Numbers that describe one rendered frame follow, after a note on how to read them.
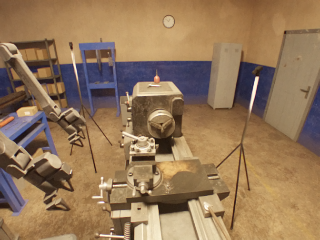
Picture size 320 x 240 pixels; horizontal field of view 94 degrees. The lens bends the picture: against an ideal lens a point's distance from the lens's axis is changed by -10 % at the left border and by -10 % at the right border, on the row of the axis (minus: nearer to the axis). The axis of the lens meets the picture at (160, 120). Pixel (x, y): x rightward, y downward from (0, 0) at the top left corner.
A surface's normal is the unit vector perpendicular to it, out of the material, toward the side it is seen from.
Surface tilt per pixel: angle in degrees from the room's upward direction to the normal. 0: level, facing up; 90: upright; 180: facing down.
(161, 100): 90
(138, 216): 0
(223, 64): 90
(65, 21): 90
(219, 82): 90
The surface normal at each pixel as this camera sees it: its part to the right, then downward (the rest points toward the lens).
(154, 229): 0.00, -0.90
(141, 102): 0.11, 0.42
